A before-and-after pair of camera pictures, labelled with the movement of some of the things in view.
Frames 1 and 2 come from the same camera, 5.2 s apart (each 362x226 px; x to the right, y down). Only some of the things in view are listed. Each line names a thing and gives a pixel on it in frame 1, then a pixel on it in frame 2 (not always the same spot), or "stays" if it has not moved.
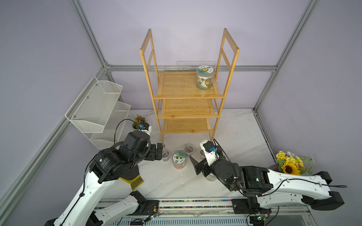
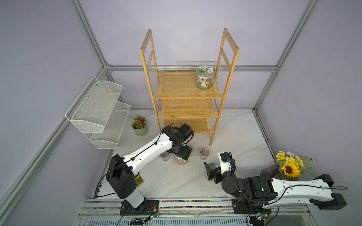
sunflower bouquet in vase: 290,164 stays
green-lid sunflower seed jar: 204,75 stays
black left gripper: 152,156 -> 185,153
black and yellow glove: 134,182 stays
